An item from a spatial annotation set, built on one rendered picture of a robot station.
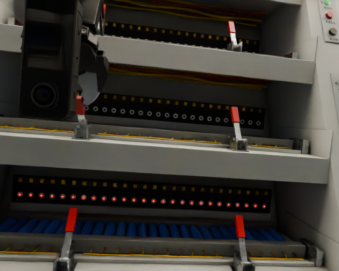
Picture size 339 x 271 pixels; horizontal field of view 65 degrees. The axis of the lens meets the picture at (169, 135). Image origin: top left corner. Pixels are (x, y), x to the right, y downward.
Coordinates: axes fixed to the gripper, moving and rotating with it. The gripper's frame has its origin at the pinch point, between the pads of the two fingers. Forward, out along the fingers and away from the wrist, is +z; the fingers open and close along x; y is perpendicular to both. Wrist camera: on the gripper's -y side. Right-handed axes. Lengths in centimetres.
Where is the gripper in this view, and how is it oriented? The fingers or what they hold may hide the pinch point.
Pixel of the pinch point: (78, 102)
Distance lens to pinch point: 41.5
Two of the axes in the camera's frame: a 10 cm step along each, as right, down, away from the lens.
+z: -1.4, 4.4, 8.9
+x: -9.9, -0.8, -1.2
